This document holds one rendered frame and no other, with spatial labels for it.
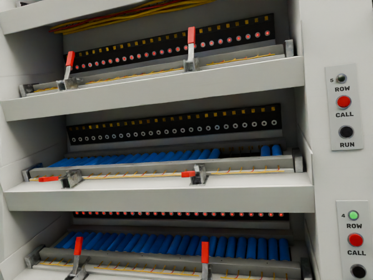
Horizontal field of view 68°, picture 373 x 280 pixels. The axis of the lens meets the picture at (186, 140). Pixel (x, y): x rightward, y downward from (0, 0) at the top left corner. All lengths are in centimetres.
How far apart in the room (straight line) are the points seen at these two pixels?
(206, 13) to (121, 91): 32
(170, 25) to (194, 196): 45
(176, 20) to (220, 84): 32
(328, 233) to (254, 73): 26
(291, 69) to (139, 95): 26
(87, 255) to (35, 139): 31
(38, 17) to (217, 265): 61
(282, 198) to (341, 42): 24
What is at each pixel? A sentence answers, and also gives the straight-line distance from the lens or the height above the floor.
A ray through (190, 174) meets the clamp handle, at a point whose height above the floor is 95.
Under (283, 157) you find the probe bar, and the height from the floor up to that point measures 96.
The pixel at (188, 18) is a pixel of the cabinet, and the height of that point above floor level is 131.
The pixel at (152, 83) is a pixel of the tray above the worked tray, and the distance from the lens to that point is 50.
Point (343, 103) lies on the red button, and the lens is 45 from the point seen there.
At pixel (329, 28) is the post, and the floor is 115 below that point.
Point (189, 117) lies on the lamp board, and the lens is 63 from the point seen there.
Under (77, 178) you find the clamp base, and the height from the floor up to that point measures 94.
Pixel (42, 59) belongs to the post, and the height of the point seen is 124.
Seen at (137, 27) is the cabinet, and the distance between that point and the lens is 79.
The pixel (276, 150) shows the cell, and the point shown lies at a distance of 54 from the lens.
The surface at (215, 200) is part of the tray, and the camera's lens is 47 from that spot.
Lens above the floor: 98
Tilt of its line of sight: 3 degrees up
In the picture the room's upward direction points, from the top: 4 degrees counter-clockwise
